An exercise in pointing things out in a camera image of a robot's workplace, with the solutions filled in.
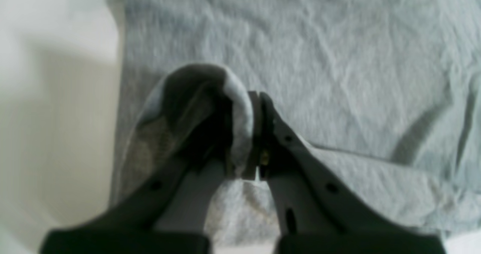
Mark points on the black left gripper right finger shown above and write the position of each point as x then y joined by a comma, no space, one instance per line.
316,211

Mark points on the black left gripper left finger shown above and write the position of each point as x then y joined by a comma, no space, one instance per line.
166,214

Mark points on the grey t-shirt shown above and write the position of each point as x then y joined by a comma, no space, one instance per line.
385,92

